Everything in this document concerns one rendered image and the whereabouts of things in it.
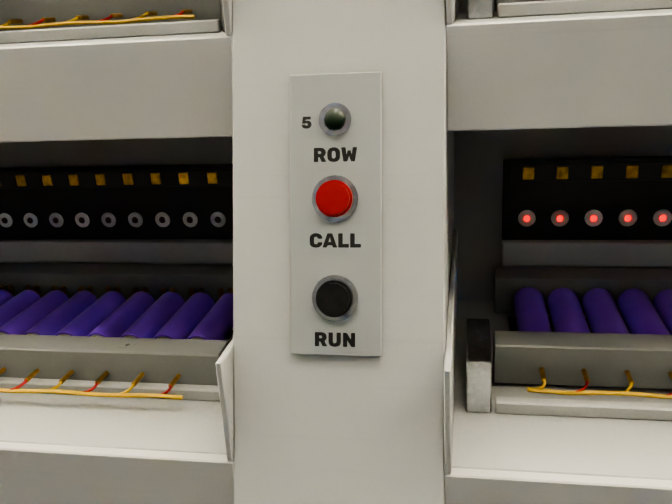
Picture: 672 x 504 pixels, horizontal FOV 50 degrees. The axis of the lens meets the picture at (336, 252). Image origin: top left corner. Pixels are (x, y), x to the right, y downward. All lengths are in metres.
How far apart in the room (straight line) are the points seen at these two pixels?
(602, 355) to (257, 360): 0.17
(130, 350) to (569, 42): 0.26
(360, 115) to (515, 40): 0.07
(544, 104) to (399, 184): 0.07
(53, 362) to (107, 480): 0.08
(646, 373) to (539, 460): 0.08
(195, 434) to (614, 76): 0.25
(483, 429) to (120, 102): 0.23
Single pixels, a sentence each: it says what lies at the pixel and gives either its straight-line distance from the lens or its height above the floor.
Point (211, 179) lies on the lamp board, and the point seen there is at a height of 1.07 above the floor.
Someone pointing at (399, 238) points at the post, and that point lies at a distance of 0.31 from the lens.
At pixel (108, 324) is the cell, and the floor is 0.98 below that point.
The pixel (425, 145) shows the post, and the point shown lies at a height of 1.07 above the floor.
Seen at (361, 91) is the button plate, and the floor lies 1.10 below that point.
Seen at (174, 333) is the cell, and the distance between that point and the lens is 0.43.
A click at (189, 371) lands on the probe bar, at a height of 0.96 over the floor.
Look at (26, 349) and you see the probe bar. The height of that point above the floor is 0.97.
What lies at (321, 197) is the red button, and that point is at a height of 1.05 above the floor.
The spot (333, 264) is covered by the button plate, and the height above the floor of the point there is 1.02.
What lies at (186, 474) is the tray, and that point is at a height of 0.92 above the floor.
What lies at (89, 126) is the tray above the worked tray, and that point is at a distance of 0.37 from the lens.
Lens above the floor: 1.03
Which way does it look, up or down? 1 degrees down
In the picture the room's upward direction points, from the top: straight up
